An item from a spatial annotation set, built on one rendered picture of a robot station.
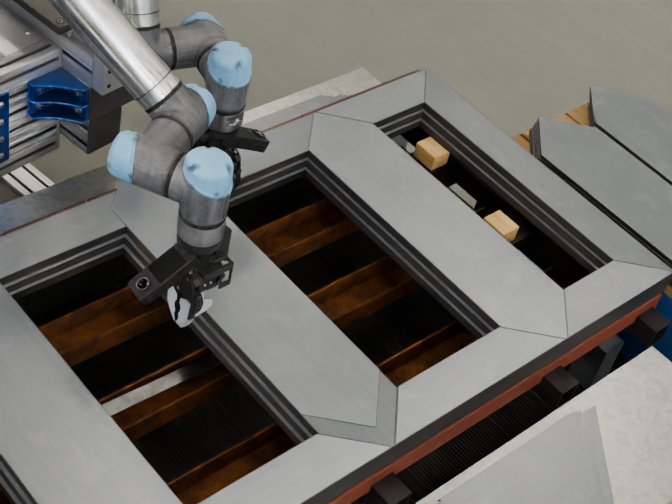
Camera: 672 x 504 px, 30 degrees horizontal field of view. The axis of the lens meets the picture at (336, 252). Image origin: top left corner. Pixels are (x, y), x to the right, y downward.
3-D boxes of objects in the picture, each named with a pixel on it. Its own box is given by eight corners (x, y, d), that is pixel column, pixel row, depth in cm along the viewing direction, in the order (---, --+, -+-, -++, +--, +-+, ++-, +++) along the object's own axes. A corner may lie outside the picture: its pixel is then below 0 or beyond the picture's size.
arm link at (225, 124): (228, 84, 227) (256, 110, 223) (225, 104, 230) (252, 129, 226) (194, 96, 222) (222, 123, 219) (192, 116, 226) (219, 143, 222)
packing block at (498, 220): (514, 239, 263) (519, 226, 260) (498, 248, 260) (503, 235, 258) (494, 222, 266) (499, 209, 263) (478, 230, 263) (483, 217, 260)
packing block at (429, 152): (446, 164, 277) (451, 150, 274) (430, 171, 274) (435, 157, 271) (428, 148, 280) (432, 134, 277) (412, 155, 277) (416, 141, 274)
